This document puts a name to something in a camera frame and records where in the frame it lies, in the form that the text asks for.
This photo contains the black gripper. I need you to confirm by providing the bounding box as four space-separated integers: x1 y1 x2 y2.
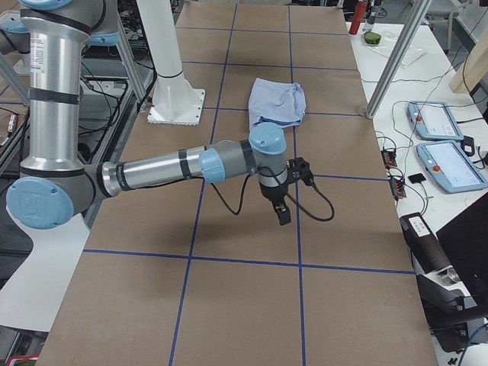
259 183 291 226

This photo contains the light blue striped shirt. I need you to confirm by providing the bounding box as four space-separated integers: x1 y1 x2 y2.
248 78 307 130

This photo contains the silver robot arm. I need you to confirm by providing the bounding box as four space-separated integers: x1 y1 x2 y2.
6 1 292 230

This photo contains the black labelled box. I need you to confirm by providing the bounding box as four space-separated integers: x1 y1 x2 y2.
400 213 452 274

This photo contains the near blue teach pendant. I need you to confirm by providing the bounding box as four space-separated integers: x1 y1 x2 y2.
416 140 487 194

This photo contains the blue teach pendant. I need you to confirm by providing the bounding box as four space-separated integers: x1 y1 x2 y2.
416 140 487 194
407 101 464 141

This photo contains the far blue teach pendant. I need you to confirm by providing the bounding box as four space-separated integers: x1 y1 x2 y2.
407 101 464 141

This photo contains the black monitor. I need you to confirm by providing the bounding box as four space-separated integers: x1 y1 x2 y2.
436 195 487 303

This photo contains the green cloth bundle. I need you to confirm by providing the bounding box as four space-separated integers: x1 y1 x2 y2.
363 31 382 46

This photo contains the red bottle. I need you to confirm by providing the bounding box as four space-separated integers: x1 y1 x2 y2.
349 0 368 35

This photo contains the white chair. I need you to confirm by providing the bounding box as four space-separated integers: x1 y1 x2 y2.
1 214 90 332

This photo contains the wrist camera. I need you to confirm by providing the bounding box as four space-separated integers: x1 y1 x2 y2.
286 157 315 187

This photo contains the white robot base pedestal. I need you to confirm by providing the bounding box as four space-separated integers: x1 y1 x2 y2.
137 0 205 126

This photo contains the aluminium frame post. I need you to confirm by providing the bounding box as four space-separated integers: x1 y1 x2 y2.
364 0 432 119

